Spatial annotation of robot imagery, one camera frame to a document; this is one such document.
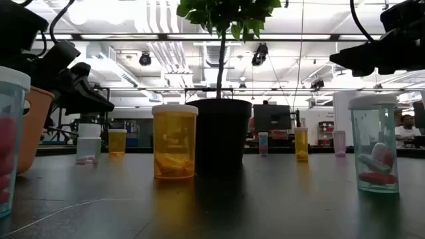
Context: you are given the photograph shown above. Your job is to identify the person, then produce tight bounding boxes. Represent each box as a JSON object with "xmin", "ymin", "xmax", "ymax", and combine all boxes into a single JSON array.
[{"xmin": 394, "ymin": 114, "xmax": 423, "ymax": 149}]

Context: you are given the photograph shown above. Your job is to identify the black table frame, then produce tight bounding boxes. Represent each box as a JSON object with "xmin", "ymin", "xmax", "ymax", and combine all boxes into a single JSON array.
[{"xmin": 35, "ymin": 145, "xmax": 425, "ymax": 159}]

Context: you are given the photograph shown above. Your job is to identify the green leafy plant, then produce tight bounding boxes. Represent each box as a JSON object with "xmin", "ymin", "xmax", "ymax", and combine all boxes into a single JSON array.
[{"xmin": 175, "ymin": 0, "xmax": 283, "ymax": 100}]

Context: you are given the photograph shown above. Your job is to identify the small amber pill bottle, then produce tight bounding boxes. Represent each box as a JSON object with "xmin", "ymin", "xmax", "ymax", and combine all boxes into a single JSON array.
[{"xmin": 108, "ymin": 128, "xmax": 128, "ymax": 157}]

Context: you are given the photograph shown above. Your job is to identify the white building column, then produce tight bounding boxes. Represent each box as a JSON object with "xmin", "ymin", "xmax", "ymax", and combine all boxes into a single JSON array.
[{"xmin": 333, "ymin": 90, "xmax": 353, "ymax": 147}]

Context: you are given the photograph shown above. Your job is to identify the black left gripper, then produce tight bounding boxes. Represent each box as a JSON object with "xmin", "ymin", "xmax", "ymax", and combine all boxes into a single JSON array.
[{"xmin": 29, "ymin": 39, "xmax": 116, "ymax": 116}]

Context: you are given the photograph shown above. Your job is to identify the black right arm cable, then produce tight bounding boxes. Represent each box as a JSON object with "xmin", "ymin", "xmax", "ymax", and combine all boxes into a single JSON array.
[{"xmin": 349, "ymin": 0, "xmax": 378, "ymax": 43}]

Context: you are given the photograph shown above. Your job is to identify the red shelf unit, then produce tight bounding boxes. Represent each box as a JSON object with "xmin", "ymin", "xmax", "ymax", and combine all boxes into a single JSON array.
[{"xmin": 317, "ymin": 121, "xmax": 335, "ymax": 147}]

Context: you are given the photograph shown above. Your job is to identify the slim amber pill bottle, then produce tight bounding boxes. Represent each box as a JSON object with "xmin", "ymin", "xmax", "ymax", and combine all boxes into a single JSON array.
[{"xmin": 294, "ymin": 127, "xmax": 309, "ymax": 163}]

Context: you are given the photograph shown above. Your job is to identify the clear green-tinted pill bottle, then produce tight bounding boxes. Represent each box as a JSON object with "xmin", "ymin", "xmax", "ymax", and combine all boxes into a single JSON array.
[{"xmin": 75, "ymin": 123, "xmax": 102, "ymax": 166}]

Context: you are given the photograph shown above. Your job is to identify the teal bottle with capsules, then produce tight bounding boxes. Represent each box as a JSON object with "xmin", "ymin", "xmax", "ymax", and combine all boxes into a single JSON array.
[{"xmin": 347, "ymin": 94, "xmax": 400, "ymax": 194}]

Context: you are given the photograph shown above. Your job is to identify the small blue pink pill bottle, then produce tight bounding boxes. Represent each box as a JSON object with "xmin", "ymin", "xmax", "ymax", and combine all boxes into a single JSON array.
[{"xmin": 258, "ymin": 131, "xmax": 269, "ymax": 157}]

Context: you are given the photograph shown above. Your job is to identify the black monitor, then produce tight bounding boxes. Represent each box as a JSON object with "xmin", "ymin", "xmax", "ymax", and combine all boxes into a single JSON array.
[{"xmin": 252, "ymin": 104, "xmax": 292, "ymax": 134}]

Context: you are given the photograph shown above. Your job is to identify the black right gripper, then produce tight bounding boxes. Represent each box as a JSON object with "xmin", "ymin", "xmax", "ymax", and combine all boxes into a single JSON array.
[{"xmin": 329, "ymin": 23, "xmax": 425, "ymax": 78}]

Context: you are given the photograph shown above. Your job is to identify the orange plastic bin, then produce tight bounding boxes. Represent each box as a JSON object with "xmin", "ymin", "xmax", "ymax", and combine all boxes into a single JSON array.
[{"xmin": 17, "ymin": 86, "xmax": 55, "ymax": 175}]

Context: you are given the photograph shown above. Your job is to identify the blue storage bins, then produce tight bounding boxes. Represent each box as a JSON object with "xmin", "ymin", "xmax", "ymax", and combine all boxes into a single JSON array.
[{"xmin": 126, "ymin": 122, "xmax": 140, "ymax": 147}]

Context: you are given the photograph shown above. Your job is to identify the black plant pot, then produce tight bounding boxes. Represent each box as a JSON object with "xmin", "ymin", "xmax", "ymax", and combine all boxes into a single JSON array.
[{"xmin": 186, "ymin": 98, "xmax": 253, "ymax": 170}]

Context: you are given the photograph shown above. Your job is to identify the teal bottle with red pills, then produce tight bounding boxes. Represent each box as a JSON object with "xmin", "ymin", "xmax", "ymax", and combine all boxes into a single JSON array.
[{"xmin": 0, "ymin": 65, "xmax": 31, "ymax": 218}]

